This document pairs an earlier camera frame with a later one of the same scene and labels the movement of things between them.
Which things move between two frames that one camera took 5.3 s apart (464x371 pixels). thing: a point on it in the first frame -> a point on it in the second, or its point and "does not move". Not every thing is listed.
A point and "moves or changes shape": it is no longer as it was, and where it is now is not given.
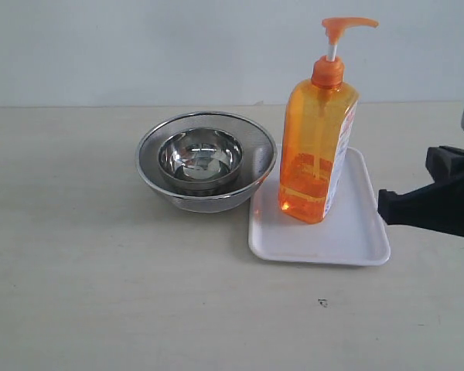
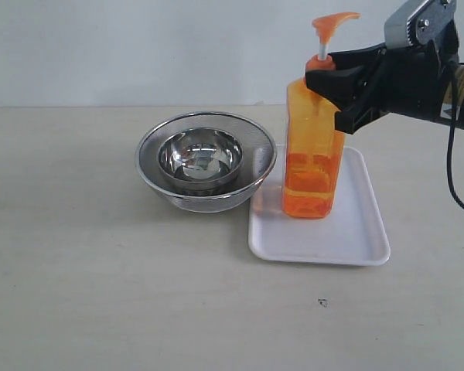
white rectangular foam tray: (350, 233) does not move
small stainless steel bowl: (199, 158) does not move
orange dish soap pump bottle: (316, 120) moves or changes shape
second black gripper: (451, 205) -> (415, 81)
